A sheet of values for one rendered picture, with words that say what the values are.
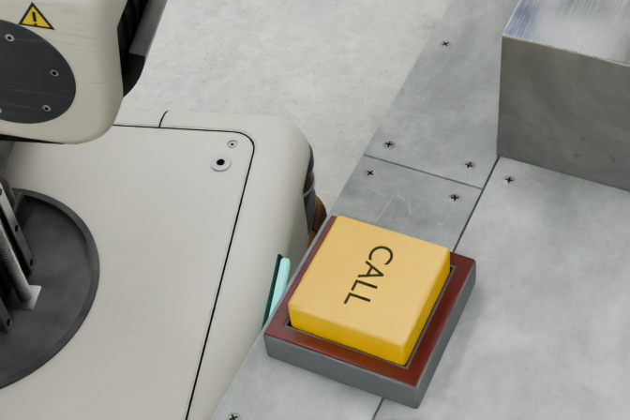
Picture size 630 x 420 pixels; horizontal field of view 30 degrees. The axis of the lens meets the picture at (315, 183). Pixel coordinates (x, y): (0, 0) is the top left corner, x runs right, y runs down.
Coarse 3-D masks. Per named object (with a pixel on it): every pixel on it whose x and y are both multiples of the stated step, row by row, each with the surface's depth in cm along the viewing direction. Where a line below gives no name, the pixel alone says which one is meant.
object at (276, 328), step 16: (320, 240) 60; (464, 256) 58; (304, 272) 58; (464, 272) 58; (448, 288) 57; (448, 304) 56; (272, 320) 57; (432, 320) 56; (272, 336) 56; (288, 336) 56; (304, 336) 56; (432, 336) 55; (320, 352) 55; (336, 352) 55; (352, 352) 55; (416, 352) 55; (368, 368) 54; (384, 368) 54; (400, 368) 54; (416, 368) 54; (416, 384) 54
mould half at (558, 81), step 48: (528, 0) 60; (576, 0) 59; (624, 0) 59; (528, 48) 58; (576, 48) 57; (624, 48) 57; (528, 96) 61; (576, 96) 59; (624, 96) 58; (528, 144) 63; (576, 144) 62; (624, 144) 60
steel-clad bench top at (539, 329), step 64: (512, 0) 73; (448, 64) 70; (384, 128) 67; (448, 128) 67; (384, 192) 64; (448, 192) 64; (512, 192) 63; (576, 192) 63; (512, 256) 60; (576, 256) 60; (512, 320) 58; (576, 320) 58; (256, 384) 57; (320, 384) 56; (448, 384) 56; (512, 384) 56; (576, 384) 55
